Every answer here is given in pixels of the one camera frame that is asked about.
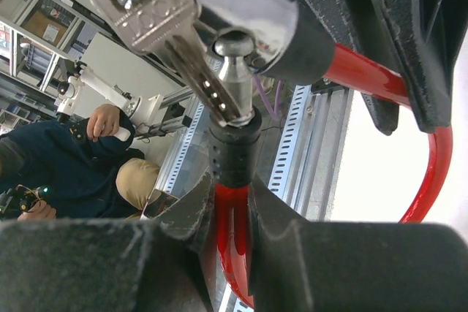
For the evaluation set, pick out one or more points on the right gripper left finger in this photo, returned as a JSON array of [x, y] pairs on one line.
[[167, 263]]

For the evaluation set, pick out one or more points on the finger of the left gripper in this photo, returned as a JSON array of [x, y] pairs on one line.
[[425, 39], [354, 24]]

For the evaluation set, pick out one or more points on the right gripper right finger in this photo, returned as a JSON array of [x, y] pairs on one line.
[[301, 265]]

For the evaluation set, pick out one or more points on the red cable lock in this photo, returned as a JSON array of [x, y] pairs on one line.
[[297, 47]]

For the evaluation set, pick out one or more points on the silver keys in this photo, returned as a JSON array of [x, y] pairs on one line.
[[166, 29]]

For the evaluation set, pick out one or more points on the seated person in navy jacket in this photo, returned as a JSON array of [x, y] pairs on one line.
[[45, 174]]

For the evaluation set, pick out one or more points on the metal storage shelves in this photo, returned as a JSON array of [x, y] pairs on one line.
[[38, 38]]

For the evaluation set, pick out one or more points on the aluminium front rail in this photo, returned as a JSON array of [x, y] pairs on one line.
[[311, 184]]

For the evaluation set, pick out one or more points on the white slotted cable duct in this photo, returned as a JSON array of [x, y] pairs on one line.
[[187, 158]]

